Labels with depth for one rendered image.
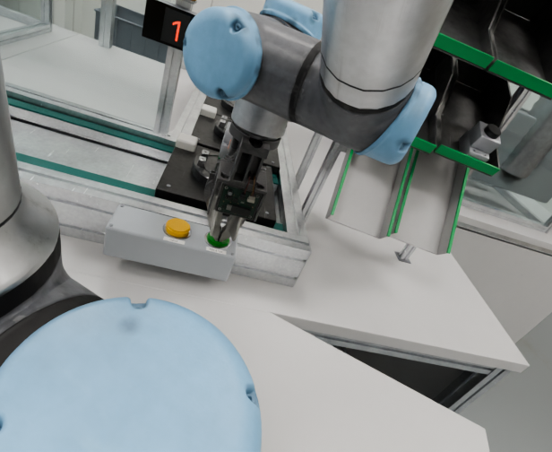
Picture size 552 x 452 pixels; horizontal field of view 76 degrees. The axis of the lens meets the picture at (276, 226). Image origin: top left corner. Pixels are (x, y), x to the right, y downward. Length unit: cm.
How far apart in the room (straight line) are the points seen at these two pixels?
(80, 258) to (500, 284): 182
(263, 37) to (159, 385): 28
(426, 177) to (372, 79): 67
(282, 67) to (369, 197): 52
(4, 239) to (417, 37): 23
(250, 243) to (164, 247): 16
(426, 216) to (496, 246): 100
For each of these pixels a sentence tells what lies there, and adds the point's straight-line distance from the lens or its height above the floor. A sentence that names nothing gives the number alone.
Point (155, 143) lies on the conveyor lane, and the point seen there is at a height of 95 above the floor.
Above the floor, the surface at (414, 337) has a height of 86.
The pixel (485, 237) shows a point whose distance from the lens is 179.
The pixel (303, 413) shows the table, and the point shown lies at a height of 86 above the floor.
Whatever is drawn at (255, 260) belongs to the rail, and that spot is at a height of 91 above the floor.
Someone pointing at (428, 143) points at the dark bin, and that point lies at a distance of 73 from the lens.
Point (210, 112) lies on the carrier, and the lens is 109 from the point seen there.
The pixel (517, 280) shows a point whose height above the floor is 63.
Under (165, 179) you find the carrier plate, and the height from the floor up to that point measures 97.
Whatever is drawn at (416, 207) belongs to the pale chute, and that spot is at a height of 105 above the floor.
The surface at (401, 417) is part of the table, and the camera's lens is 69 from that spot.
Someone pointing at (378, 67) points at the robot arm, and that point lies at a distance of 25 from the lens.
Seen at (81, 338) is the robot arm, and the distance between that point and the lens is 18.
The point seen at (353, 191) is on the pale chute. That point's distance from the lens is 80.
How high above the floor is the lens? 134
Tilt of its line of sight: 32 degrees down
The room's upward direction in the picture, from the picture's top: 24 degrees clockwise
